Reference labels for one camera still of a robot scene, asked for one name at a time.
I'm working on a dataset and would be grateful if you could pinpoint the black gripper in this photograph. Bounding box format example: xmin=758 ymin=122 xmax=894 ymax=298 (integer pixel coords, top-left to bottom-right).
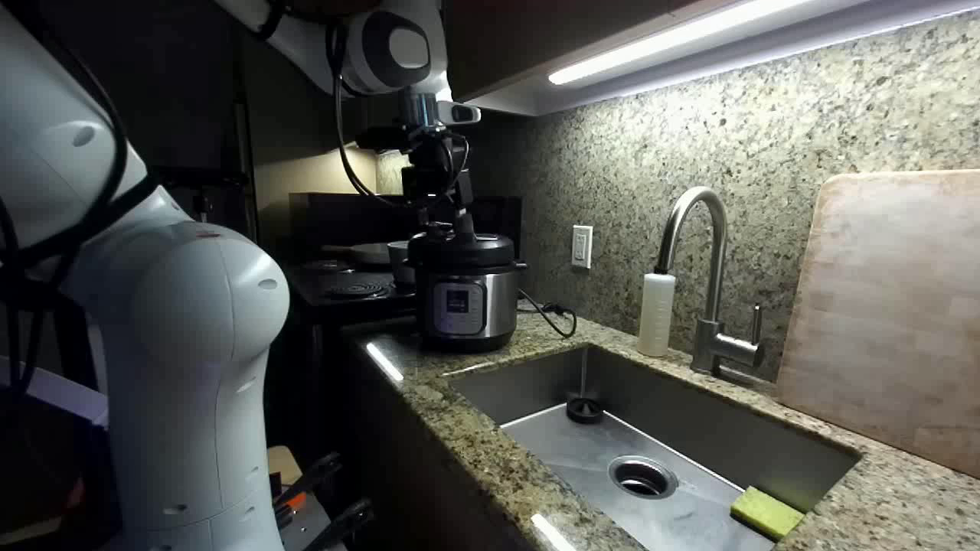
xmin=397 ymin=127 xmax=480 ymax=245

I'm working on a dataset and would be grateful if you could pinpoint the black pressure cooker lid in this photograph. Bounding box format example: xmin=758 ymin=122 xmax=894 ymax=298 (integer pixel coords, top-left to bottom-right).
xmin=408 ymin=231 xmax=520 ymax=275

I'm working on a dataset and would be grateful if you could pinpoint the stainless steel sink basin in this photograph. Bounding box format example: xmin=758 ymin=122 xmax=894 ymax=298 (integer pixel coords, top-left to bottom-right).
xmin=442 ymin=339 xmax=866 ymax=551

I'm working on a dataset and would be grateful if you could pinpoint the stainless pressure cooker base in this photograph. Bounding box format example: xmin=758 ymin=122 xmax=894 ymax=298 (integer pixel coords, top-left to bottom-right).
xmin=410 ymin=260 xmax=531 ymax=355

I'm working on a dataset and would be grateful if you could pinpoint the black stove top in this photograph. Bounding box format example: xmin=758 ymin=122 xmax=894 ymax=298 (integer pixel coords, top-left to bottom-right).
xmin=287 ymin=237 xmax=423 ymax=312

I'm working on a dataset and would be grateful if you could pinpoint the white soap dispenser bottle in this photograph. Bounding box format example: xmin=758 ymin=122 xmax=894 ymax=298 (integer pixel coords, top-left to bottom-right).
xmin=633 ymin=268 xmax=679 ymax=362

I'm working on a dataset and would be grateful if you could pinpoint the brushed steel gooseneck faucet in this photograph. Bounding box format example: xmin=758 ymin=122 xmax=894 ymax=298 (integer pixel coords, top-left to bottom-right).
xmin=654 ymin=184 xmax=768 ymax=384

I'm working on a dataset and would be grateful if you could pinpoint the under-cabinet light strip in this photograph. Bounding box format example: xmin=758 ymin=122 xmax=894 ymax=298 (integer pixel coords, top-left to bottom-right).
xmin=544 ymin=0 xmax=980 ymax=92

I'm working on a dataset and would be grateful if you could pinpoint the yellow green sponge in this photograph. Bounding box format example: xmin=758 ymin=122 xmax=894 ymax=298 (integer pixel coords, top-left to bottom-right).
xmin=727 ymin=483 xmax=810 ymax=546

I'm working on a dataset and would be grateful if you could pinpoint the wooden cutting board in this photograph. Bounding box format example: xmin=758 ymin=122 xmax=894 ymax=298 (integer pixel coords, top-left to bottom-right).
xmin=775 ymin=165 xmax=980 ymax=483

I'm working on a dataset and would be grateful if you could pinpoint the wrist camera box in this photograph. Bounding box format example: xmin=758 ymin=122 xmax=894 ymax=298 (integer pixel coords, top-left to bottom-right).
xmin=397 ymin=96 xmax=486 ymax=133

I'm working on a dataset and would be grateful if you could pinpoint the white wall outlet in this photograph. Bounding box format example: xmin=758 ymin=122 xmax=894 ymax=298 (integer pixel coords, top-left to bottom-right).
xmin=567 ymin=222 xmax=596 ymax=275

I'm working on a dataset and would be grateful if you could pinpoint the black power cord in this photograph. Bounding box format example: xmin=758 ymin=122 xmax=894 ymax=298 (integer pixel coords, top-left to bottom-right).
xmin=514 ymin=287 xmax=582 ymax=342

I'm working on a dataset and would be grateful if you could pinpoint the black cable bundle on base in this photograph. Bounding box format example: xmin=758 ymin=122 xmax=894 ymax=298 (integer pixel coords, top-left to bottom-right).
xmin=0 ymin=57 xmax=160 ymax=410

